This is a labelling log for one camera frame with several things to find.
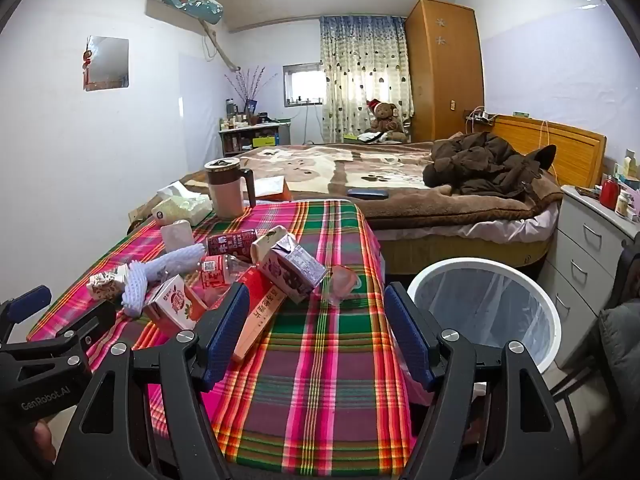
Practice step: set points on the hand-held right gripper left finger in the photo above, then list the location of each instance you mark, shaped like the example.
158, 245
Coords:
227, 335

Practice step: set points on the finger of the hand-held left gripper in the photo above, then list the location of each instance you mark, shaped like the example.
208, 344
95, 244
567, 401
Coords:
95, 322
30, 300

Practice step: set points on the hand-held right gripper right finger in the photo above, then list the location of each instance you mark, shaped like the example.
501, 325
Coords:
407, 337

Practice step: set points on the snack wrapper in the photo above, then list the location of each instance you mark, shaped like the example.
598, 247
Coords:
106, 284

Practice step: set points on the long red box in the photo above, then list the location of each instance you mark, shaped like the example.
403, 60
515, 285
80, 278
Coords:
262, 315

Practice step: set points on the white foam fruit net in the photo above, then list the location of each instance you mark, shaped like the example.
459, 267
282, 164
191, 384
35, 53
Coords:
134, 292
180, 260

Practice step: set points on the clear plastic bottle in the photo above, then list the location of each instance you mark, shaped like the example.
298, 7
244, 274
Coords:
220, 275

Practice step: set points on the red juice carton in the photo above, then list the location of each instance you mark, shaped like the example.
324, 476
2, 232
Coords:
172, 305

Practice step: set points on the clear plastic cup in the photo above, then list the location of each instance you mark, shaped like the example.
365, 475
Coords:
342, 285

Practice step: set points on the red milk can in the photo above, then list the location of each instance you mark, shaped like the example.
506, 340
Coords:
231, 244

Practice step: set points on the purple white milk carton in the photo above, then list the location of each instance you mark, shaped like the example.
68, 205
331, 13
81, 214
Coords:
292, 270

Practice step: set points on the beige paper bag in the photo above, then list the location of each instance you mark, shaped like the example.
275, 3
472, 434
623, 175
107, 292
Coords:
277, 234

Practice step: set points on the white trash can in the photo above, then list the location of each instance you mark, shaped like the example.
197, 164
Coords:
545, 310

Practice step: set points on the person's left hand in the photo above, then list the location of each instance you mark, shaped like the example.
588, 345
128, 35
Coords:
44, 440

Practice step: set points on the plaid tablecloth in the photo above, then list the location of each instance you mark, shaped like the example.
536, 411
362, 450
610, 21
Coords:
320, 390

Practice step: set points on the pale pink bed sheet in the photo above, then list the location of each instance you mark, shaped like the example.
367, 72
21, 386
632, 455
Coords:
470, 227

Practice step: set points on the soft tissue pack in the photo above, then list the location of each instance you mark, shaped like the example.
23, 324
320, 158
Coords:
180, 207

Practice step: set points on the brown lidded mug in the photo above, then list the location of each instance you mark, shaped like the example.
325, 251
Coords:
225, 190

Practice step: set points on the dark blue glasses case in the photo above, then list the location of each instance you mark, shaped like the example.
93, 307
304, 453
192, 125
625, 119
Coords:
368, 193

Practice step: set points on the orange white box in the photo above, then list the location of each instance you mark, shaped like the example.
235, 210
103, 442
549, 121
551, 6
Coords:
267, 190

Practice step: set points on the dark brown jacket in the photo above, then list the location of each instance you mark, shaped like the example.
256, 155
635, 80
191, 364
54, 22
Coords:
480, 165

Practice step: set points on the brown printed blanket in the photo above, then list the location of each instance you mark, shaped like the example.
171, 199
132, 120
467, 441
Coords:
320, 165

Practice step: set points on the white nightstand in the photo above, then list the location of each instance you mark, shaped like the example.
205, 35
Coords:
585, 260

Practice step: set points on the cluttered white shelf unit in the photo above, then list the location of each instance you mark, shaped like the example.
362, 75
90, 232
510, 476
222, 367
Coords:
250, 137

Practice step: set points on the grey chair cushion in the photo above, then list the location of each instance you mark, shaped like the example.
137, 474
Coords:
622, 350

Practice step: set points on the brown teddy bear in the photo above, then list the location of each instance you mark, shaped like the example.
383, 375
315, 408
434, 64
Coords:
386, 120

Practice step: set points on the power strip with plugs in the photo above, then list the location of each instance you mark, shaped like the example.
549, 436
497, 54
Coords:
479, 116

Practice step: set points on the red hanging ornament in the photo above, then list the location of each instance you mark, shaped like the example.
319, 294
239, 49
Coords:
88, 67

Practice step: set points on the wooden bed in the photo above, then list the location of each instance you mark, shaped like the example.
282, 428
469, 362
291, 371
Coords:
560, 150

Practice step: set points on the red jar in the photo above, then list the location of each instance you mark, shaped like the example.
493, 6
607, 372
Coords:
609, 194

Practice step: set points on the dried branches in vase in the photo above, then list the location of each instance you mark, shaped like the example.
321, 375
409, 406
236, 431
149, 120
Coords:
250, 87

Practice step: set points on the small white bottle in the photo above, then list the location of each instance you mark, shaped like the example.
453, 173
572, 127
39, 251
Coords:
623, 206

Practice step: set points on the small window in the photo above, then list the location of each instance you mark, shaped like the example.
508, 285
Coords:
302, 85

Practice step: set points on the wooden wardrobe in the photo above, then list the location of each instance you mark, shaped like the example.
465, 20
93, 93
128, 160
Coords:
442, 70

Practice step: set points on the patterned curtain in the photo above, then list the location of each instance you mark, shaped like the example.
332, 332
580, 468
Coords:
365, 70

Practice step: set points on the pale green box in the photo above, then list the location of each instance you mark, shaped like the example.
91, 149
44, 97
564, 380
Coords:
629, 165

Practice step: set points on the wrapped air conditioner pipe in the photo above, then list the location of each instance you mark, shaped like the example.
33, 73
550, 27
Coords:
220, 47

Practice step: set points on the wall mirror sheet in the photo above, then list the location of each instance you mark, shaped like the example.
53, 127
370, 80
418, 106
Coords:
112, 62

